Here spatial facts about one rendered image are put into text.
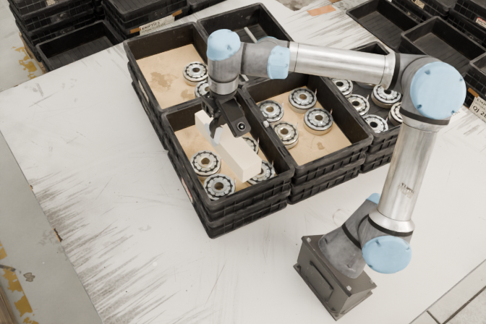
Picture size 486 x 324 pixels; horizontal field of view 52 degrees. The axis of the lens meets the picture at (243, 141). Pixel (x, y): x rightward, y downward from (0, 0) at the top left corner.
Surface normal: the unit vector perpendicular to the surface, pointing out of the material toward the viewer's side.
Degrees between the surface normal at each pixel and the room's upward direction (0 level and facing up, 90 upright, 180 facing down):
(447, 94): 49
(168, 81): 0
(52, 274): 0
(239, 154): 0
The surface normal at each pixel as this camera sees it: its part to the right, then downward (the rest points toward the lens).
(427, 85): -0.06, 0.20
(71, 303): 0.04, -0.62
